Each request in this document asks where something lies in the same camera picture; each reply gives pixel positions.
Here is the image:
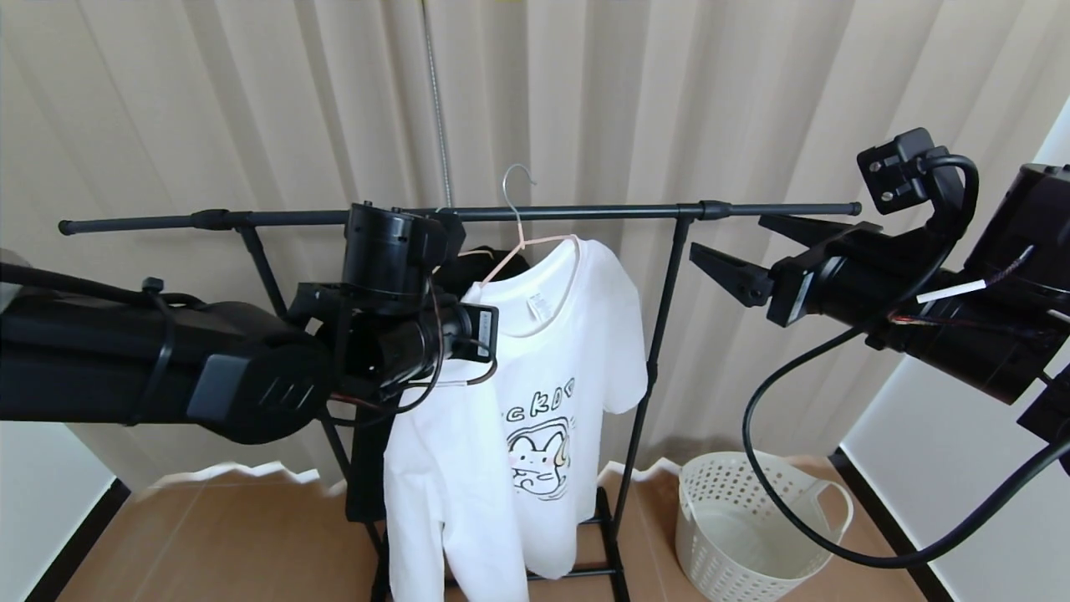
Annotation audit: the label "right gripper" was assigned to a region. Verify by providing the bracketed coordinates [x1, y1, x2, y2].
[690, 216, 908, 335]

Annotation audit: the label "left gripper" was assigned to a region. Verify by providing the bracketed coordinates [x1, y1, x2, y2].
[418, 303, 500, 381]

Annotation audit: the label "white printed t-shirt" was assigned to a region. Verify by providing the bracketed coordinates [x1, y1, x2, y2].
[383, 237, 650, 602]

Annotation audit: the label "pink clothes hanger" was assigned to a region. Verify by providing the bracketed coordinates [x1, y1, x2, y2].
[481, 163, 579, 289]

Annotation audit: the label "black shorts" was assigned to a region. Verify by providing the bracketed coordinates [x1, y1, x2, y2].
[345, 245, 532, 524]

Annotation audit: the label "black clothes rack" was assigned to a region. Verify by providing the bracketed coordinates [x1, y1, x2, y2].
[59, 201, 862, 602]

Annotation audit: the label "white laundry basket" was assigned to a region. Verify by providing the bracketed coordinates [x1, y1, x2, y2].
[675, 451, 854, 602]

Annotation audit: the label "silver curtain wand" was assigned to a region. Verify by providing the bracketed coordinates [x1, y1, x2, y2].
[420, 0, 455, 210]

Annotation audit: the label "beige curtain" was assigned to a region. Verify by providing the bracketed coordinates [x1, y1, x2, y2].
[0, 0, 1070, 490]

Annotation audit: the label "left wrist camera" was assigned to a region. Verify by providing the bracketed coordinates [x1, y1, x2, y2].
[422, 211, 467, 270]

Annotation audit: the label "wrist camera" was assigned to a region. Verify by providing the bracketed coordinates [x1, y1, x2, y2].
[422, 211, 467, 270]
[857, 127, 971, 243]

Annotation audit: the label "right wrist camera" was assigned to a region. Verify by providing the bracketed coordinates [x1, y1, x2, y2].
[857, 127, 971, 243]

